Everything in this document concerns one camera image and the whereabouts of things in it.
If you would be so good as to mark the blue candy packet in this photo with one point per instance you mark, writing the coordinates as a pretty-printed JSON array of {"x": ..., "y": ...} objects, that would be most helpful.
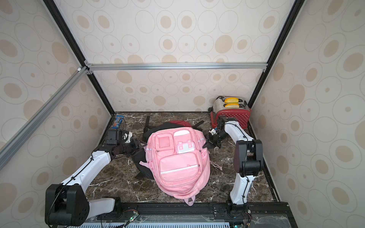
[{"x": 117, "y": 121}]

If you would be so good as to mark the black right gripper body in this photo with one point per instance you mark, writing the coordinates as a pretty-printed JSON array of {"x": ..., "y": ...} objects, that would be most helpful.
[{"x": 212, "y": 141}]

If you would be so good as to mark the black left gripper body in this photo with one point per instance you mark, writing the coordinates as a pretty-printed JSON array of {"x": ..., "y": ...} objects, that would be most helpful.
[{"x": 129, "y": 148}]

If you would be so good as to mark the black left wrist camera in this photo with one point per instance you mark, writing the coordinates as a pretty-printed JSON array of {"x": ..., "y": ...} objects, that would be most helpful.
[{"x": 117, "y": 136}]

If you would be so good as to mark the yellow toast slice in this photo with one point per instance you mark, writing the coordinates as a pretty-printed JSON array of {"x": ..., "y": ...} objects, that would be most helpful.
[
  {"x": 232, "y": 106},
  {"x": 231, "y": 100}
]

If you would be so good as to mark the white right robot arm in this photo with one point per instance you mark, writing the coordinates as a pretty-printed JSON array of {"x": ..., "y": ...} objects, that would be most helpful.
[{"x": 247, "y": 161}]

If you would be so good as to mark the red backpack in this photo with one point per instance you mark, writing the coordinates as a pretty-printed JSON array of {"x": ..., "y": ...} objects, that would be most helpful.
[{"x": 182, "y": 123}]

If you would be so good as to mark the yellow toast slice front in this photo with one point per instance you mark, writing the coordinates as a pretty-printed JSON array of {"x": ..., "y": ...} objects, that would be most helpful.
[{"x": 232, "y": 106}]

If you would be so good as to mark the pink backpack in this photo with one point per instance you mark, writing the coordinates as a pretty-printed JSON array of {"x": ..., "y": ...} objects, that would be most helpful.
[{"x": 179, "y": 162}]

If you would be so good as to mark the yellow toast slice rear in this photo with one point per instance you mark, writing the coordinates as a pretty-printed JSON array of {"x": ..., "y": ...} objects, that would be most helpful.
[{"x": 231, "y": 100}]

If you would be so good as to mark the aluminium rail left wall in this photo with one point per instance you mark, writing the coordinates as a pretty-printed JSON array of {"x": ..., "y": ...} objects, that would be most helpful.
[{"x": 18, "y": 140}]

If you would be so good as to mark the red polka dot toaster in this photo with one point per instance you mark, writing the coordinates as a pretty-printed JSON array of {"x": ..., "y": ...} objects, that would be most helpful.
[{"x": 242, "y": 114}]

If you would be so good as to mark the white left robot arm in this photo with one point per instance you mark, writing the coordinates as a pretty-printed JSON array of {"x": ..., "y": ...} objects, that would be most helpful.
[{"x": 66, "y": 203}]

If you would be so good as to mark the horizontal aluminium rail back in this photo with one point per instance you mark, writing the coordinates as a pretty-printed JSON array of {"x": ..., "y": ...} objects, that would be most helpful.
[{"x": 176, "y": 66}]

